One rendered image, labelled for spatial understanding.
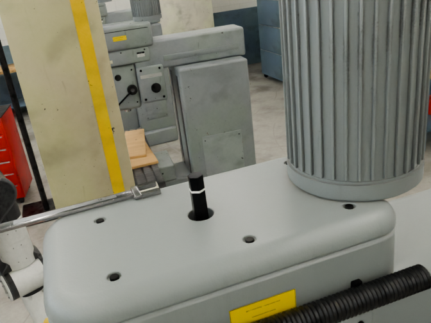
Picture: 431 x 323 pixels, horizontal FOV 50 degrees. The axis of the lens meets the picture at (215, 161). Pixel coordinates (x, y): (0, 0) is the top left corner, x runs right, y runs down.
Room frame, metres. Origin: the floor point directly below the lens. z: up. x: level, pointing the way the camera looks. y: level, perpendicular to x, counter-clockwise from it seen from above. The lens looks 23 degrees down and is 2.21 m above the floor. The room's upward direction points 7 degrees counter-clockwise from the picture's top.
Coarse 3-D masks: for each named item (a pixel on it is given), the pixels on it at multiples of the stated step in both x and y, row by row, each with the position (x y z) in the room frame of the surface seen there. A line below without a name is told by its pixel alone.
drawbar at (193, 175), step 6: (192, 174) 0.57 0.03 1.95; (198, 174) 0.57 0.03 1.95; (192, 180) 0.56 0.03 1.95; (198, 180) 0.56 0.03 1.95; (192, 186) 0.56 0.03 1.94; (198, 186) 0.56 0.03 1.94; (204, 186) 0.57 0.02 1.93; (204, 192) 0.57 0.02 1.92; (192, 198) 0.56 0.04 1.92; (198, 198) 0.56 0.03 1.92; (204, 198) 0.56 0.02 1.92; (192, 204) 0.57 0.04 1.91; (198, 204) 0.56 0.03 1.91; (204, 204) 0.56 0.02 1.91; (198, 210) 0.56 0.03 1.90; (204, 210) 0.56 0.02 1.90; (198, 216) 0.56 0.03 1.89; (204, 216) 0.56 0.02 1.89
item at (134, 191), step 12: (120, 192) 0.66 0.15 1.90; (132, 192) 0.65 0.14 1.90; (144, 192) 0.64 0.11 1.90; (156, 192) 0.65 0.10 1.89; (84, 204) 0.63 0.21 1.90; (96, 204) 0.63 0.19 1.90; (36, 216) 0.61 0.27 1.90; (48, 216) 0.61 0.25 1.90; (60, 216) 0.61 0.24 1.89; (0, 228) 0.59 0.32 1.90; (12, 228) 0.59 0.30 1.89
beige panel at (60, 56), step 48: (0, 0) 2.13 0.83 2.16; (48, 0) 2.18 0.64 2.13; (96, 0) 2.24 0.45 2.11; (48, 48) 2.17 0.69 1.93; (96, 48) 2.23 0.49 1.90; (48, 96) 2.15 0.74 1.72; (96, 96) 2.21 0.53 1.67; (48, 144) 2.14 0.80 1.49; (96, 144) 2.20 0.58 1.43; (96, 192) 2.18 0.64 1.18
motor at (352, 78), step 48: (288, 0) 0.61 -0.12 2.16; (336, 0) 0.56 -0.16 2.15; (384, 0) 0.55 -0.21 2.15; (288, 48) 0.63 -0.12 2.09; (336, 48) 0.56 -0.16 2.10; (384, 48) 0.55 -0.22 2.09; (288, 96) 0.63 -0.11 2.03; (336, 96) 0.56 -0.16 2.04; (384, 96) 0.55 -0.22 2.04; (288, 144) 0.65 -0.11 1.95; (336, 144) 0.56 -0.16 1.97; (384, 144) 0.55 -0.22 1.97; (336, 192) 0.56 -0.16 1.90; (384, 192) 0.54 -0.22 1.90
